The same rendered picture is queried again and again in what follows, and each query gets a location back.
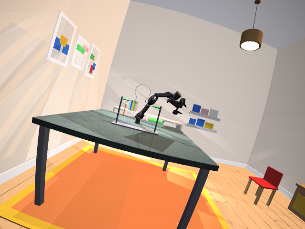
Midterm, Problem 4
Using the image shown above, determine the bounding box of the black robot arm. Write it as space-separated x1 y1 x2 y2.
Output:
134 91 183 124

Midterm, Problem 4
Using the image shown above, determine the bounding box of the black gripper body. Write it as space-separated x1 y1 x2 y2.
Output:
173 98 186 115

